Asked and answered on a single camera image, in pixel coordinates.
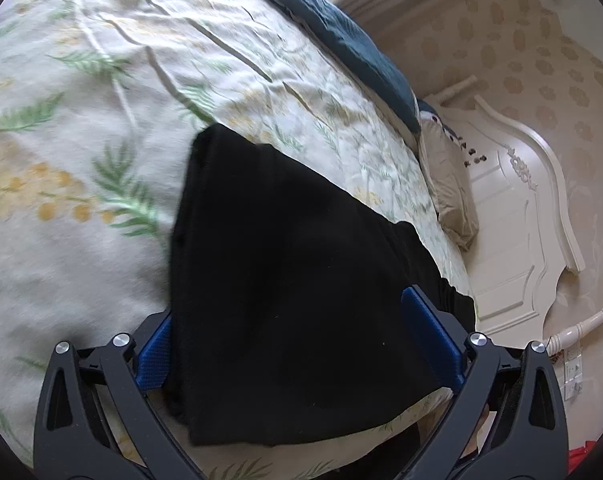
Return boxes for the teal blanket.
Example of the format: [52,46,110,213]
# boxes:
[226,0,422,136]

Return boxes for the black studded pants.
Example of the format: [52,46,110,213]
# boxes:
[164,124,477,447]

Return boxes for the white wall socket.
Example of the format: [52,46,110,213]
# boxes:
[564,352,585,401]

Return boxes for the white carved headboard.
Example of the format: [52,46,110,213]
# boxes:
[421,75,603,356]

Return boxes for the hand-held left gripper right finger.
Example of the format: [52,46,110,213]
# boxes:
[399,286,569,480]

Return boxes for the polka dot cloth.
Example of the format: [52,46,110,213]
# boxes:
[421,109,487,167]

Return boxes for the leaf print bed sheet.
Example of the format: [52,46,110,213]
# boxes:
[0,0,477,480]

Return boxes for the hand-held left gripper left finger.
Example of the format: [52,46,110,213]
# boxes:
[34,310,207,480]

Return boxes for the beige pillow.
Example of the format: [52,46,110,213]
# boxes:
[419,112,481,251]

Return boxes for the red object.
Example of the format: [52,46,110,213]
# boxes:
[566,440,601,474]

